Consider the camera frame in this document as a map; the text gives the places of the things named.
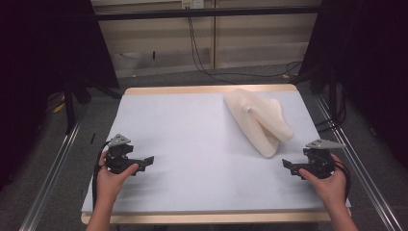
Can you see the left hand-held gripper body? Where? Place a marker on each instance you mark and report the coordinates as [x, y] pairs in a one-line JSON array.
[[119, 160]]

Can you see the yellow tape piece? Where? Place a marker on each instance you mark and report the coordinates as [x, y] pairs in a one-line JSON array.
[[59, 108]]

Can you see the white wall outlet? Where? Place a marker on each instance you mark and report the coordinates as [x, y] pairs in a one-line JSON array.
[[192, 4]]

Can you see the cream towel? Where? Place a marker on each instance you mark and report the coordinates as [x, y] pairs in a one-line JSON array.
[[256, 122]]

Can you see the wooden table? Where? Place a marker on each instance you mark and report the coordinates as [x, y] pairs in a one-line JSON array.
[[205, 88]]

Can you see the pale blue foam mat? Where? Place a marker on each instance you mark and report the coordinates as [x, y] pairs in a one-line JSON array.
[[198, 154]]

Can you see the metal floor rail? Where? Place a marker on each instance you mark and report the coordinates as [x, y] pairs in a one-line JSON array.
[[362, 179], [48, 183]]

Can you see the black stand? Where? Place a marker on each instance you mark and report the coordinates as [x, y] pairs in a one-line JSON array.
[[333, 96], [69, 109]]

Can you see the dark curtain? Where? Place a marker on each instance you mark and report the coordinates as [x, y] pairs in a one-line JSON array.
[[369, 64], [38, 64]]

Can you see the small black stick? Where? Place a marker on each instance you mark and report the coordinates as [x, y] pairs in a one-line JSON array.
[[92, 138]]

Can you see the person's left hand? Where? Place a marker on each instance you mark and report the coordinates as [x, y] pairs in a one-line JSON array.
[[110, 184]]

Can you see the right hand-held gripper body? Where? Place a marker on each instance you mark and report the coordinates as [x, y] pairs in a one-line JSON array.
[[319, 162]]

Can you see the person's right hand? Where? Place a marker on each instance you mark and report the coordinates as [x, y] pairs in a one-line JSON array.
[[330, 189]]

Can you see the black horizontal bar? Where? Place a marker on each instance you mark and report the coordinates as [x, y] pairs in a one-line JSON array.
[[205, 12]]

